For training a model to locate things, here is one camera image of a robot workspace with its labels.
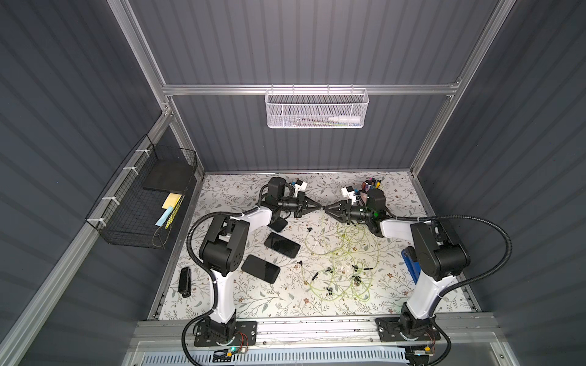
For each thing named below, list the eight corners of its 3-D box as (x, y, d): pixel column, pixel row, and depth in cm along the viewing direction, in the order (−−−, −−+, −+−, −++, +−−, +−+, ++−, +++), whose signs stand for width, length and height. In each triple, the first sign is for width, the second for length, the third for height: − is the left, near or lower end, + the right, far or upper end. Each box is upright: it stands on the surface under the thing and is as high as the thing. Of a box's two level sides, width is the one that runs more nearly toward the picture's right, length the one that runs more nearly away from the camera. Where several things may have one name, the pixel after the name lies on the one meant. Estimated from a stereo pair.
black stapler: (182, 298, 83) (178, 295, 79) (182, 273, 89) (178, 269, 86) (191, 296, 83) (187, 292, 80) (191, 270, 89) (187, 266, 86)
